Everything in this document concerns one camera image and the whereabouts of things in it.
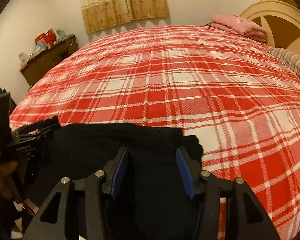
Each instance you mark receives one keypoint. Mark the beige window curtain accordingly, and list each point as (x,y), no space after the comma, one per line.
(104,14)

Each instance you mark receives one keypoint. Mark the cream wooden headboard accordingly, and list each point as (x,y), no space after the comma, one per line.
(280,20)

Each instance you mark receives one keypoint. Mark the black folding chair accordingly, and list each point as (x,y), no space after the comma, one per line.
(7,106)

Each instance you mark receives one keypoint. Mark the pink folded blanket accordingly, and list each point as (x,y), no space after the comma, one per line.
(242,26)

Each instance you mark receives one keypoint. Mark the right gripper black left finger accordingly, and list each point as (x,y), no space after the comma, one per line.
(76,205)

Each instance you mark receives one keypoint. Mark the brown wooden desk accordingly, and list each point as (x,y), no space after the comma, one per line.
(38,66)

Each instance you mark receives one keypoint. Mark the white greeting card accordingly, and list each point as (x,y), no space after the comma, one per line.
(23,58)

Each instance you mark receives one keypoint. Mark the red plaid bed sheet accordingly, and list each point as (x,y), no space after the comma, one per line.
(241,103)

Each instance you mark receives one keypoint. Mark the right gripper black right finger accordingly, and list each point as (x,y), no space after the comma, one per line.
(245,216)

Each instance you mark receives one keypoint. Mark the striped grey pillow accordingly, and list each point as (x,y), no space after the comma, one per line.
(288,58)

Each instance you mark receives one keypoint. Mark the person's left hand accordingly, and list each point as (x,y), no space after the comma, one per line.
(6,169)

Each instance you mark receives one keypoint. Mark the black pants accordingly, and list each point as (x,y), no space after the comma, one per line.
(151,202)

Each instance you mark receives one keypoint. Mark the red gift bag on desk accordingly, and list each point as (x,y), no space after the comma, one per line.
(47,39)

